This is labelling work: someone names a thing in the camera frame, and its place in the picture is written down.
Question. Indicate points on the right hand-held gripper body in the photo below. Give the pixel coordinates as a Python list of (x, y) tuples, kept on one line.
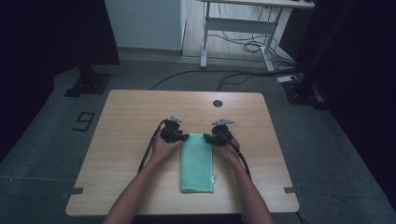
[(222, 135)]

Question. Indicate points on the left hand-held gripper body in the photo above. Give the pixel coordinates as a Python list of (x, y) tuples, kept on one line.
[(171, 132)]

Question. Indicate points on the green microfibre towel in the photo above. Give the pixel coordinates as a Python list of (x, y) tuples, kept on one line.
[(196, 165)]

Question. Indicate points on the person's right hand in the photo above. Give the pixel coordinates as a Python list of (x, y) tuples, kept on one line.
[(229, 151)]

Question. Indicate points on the person's left hand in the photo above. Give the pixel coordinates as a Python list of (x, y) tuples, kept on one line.
[(165, 149)]

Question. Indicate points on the white power strip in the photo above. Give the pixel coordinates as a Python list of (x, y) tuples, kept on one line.
[(287, 78)]

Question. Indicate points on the grey tape strip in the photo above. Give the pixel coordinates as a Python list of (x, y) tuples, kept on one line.
[(74, 191), (292, 189)]

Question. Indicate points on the white partition panel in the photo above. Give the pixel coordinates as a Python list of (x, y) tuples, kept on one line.
[(143, 23)]

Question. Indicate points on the dark curtain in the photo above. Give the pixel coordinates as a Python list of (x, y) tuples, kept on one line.
[(358, 77), (46, 46)]

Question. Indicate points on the black stand base plate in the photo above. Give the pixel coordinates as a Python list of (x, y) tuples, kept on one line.
[(90, 84), (303, 93)]

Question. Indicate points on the white metal-frame desk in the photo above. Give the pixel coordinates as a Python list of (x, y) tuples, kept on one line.
[(239, 25)]

